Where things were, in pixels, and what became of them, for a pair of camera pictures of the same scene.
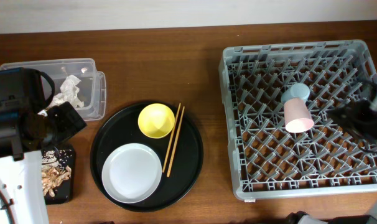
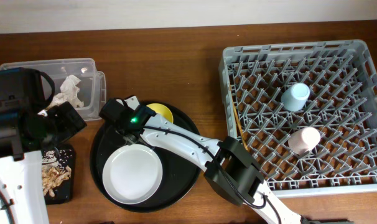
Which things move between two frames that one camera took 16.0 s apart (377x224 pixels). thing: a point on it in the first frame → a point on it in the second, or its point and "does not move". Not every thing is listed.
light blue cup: (298, 90) does not move
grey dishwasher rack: (283, 144) does not move
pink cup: (297, 116) → (303, 140)
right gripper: (351, 119) → (127, 138)
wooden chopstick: (172, 137) → (236, 111)
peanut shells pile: (52, 177) does not move
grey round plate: (131, 173) does not move
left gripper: (72, 122) does not move
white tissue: (69, 93) does not move
